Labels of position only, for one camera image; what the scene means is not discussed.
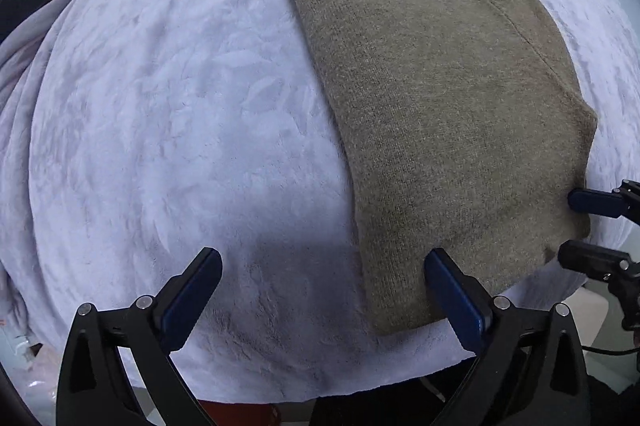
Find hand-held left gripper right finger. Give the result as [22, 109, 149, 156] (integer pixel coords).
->
[424, 248, 591, 426]

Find white fleece blanket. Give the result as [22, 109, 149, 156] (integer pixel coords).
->
[0, 0, 640, 406]

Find clear plastic bag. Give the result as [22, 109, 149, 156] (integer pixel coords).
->
[0, 318, 68, 409]

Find olive knit sweater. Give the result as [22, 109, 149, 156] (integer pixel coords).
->
[275, 0, 599, 337]

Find red object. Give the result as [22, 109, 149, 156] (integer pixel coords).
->
[196, 397, 313, 426]

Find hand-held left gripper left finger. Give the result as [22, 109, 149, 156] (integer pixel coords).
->
[56, 247, 224, 426]

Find black cable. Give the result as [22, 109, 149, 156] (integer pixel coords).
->
[581, 343, 640, 356]

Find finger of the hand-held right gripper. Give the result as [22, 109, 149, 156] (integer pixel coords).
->
[557, 240, 640, 281]
[568, 179, 640, 221]

